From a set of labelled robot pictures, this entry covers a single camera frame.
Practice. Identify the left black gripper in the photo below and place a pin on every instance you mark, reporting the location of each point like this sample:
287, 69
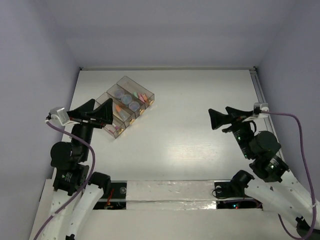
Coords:
86, 121

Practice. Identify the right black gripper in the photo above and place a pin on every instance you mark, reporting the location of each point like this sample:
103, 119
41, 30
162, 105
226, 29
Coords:
217, 118

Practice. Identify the small orange eraser cap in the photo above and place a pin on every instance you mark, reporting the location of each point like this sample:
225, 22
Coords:
118, 109

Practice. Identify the grey orange-tipped marker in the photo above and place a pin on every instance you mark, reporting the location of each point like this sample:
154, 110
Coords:
123, 115

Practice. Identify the clear tape roll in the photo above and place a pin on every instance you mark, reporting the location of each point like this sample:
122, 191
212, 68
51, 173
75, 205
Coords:
119, 93

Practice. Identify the pink highlighter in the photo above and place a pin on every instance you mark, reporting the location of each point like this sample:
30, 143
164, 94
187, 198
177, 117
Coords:
142, 97

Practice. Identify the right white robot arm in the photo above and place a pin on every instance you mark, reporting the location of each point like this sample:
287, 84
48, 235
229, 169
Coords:
271, 182

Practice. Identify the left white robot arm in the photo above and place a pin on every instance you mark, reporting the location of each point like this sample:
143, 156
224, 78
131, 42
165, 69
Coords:
76, 186

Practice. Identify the clear brown compartment organizer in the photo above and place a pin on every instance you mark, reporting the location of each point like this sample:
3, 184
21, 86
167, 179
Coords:
129, 86

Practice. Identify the silver taped front board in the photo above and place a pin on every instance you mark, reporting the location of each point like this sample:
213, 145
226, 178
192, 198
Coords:
172, 195

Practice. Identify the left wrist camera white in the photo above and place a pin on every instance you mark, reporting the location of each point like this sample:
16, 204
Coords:
58, 116

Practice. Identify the aluminium rail right edge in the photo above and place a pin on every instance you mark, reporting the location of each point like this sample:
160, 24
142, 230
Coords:
261, 99

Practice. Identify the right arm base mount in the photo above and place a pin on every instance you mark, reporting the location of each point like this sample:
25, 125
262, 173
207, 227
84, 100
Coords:
229, 198

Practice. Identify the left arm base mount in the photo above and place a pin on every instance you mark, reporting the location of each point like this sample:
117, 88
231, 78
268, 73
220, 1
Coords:
115, 199

